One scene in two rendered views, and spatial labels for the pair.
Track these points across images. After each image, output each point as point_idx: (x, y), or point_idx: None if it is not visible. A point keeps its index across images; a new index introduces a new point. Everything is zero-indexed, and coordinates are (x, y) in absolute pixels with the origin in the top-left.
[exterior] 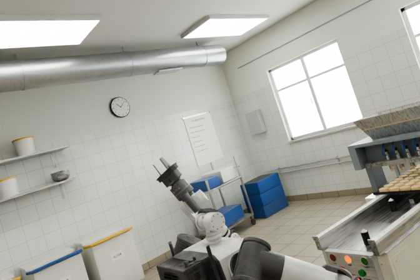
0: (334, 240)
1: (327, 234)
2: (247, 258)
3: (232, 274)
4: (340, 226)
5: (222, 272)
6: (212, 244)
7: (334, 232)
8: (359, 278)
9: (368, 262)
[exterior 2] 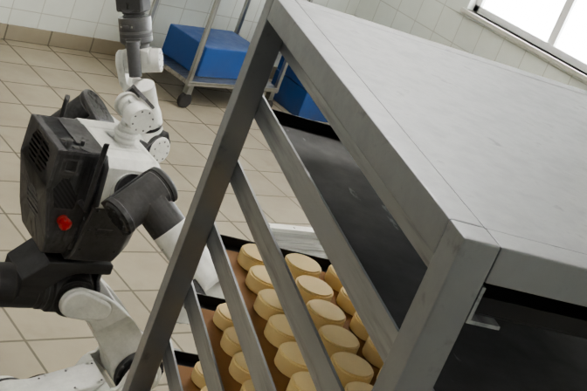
0: (290, 245)
1: (287, 232)
2: (140, 191)
3: (113, 192)
4: (315, 236)
5: (102, 182)
6: (118, 140)
7: (298, 236)
8: None
9: None
